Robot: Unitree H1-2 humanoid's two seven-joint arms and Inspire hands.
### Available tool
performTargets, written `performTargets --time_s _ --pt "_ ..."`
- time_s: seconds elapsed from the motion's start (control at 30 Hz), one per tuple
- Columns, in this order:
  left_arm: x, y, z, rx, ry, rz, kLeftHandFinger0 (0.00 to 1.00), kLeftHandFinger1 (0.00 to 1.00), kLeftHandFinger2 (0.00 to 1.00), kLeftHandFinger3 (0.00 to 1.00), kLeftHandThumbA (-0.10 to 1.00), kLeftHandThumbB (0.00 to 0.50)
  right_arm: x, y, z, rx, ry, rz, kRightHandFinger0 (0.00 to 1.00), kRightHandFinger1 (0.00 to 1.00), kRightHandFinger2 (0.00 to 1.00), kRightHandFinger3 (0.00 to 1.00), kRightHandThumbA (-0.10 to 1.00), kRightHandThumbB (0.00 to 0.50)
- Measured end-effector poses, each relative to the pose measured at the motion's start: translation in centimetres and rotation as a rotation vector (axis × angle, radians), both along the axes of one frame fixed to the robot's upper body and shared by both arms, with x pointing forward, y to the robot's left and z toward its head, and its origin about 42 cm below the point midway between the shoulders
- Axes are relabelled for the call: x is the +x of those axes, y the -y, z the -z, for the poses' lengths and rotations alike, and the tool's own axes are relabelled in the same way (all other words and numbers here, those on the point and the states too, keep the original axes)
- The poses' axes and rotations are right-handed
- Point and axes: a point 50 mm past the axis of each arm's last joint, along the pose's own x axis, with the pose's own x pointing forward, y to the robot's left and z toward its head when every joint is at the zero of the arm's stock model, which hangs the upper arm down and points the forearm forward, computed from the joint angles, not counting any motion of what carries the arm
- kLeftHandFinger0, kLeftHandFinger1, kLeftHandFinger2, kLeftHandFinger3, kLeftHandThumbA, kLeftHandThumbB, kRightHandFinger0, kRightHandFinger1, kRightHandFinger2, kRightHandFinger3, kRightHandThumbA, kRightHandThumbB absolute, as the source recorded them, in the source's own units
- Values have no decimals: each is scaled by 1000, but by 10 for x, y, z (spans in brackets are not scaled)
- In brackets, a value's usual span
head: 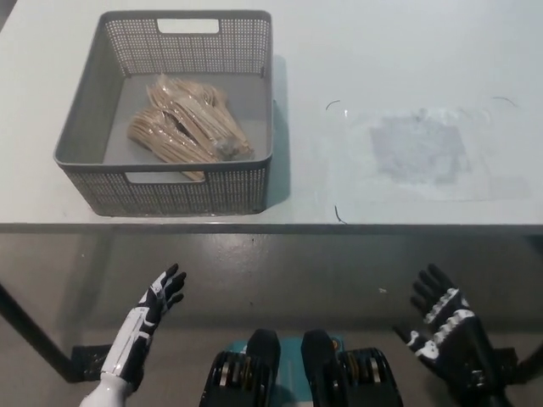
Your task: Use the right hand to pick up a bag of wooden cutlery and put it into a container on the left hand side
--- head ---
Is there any clear bag of wooden forks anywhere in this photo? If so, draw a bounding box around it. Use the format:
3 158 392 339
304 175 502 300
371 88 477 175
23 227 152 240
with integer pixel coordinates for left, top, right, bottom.
126 75 256 181

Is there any black table leg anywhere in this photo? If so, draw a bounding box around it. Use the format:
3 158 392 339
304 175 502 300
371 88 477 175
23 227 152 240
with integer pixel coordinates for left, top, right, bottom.
0 282 76 385
516 337 543 377

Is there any black floor foot plate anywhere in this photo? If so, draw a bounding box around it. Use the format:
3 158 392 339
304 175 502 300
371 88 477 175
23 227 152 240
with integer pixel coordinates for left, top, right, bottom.
70 345 116 382
490 347 521 375

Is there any grey perforated plastic basket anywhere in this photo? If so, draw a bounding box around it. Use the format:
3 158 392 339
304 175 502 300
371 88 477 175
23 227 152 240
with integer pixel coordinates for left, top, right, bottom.
53 10 273 219

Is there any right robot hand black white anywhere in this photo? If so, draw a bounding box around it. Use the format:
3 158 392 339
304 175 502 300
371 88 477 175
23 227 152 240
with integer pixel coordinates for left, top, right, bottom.
393 263 501 382

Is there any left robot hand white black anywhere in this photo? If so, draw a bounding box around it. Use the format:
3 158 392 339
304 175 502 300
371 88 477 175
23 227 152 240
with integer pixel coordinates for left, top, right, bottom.
99 262 188 392

